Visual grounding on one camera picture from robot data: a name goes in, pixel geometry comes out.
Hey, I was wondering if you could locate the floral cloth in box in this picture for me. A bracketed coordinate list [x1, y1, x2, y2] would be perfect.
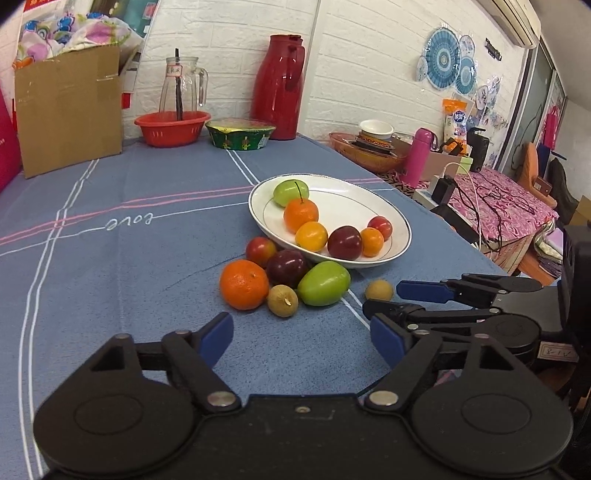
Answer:
[13, 12, 142, 69]

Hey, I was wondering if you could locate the green foil bowl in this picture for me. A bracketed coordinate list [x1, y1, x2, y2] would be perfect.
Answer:
[205, 118, 276, 151]

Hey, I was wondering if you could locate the blue patterned tablecloth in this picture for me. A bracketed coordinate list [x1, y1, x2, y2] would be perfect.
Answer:
[1, 137, 498, 479]

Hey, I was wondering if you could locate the red plastic basket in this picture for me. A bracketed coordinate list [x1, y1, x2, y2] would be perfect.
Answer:
[134, 111, 211, 148]

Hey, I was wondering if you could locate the small orange kumquat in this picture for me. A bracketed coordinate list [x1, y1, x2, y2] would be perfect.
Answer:
[361, 227, 385, 258]
[294, 221, 329, 252]

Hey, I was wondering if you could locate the blue paper fan decoration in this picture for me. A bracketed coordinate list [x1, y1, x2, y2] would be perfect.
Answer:
[415, 26, 478, 96]

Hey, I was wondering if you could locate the red apple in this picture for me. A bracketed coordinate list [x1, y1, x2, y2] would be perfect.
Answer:
[245, 237, 277, 269]
[368, 216, 394, 241]

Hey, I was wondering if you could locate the red thermos jug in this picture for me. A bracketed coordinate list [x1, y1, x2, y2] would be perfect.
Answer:
[250, 34, 305, 140]

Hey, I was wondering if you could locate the orange tangerine with stem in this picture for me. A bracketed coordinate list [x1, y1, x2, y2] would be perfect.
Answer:
[283, 181, 320, 233]

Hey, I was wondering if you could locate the white ceramic plate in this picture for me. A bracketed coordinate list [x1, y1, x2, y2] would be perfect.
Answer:
[249, 174, 413, 269]

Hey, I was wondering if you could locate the pink floral side cloth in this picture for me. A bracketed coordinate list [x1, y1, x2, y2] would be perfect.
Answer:
[450, 168, 560, 275]

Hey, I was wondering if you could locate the black pump bottle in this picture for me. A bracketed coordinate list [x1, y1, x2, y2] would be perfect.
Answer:
[467, 127, 490, 172]

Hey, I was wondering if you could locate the small orange kumquat front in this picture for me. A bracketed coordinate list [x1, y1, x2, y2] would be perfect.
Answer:
[294, 221, 329, 252]

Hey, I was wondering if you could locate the black straw in pitcher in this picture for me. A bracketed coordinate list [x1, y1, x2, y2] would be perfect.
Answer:
[174, 48, 183, 121]

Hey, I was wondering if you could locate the glass pitcher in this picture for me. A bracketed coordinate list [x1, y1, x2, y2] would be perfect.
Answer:
[159, 56, 209, 113]

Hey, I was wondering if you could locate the black power adapter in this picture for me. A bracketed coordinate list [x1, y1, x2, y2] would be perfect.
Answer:
[431, 175, 457, 205]

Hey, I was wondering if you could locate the dark red plum front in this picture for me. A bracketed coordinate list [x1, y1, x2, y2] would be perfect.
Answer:
[328, 225, 363, 261]

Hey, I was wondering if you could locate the dark red plum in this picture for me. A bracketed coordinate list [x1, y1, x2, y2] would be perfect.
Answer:
[328, 225, 363, 261]
[266, 249, 310, 290]

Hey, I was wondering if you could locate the green apple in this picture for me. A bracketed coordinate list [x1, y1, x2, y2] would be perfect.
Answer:
[273, 179, 310, 208]
[297, 261, 351, 307]

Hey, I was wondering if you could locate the pink tote bag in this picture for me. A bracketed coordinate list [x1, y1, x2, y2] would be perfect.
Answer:
[0, 97, 22, 191]

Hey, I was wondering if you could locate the brown longan right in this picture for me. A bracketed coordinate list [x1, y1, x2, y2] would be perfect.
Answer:
[365, 279, 394, 301]

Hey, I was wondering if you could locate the dark red plum back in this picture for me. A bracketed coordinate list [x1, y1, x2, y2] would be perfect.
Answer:
[266, 249, 310, 290]

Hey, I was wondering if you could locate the large orange tangerine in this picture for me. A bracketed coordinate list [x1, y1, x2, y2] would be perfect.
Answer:
[218, 259, 270, 311]

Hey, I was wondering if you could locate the brown longan with stem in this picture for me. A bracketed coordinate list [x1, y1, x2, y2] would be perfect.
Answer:
[266, 285, 298, 319]

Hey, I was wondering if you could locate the orange snack bag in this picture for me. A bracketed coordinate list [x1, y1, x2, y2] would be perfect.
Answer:
[442, 99, 468, 143]

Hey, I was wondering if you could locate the green apple front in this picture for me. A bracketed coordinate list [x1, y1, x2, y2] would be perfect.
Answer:
[273, 179, 310, 208]

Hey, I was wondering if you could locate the cardboard box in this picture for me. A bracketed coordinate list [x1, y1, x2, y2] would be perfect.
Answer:
[15, 45, 123, 178]

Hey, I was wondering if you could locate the pink water bottle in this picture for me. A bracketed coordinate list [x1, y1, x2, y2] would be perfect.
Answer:
[401, 128, 438, 188]

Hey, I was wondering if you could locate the small orange kumquat back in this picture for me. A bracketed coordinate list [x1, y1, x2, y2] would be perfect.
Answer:
[361, 227, 385, 258]

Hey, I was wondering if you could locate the red apple behind pile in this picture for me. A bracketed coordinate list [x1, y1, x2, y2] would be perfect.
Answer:
[245, 237, 277, 269]

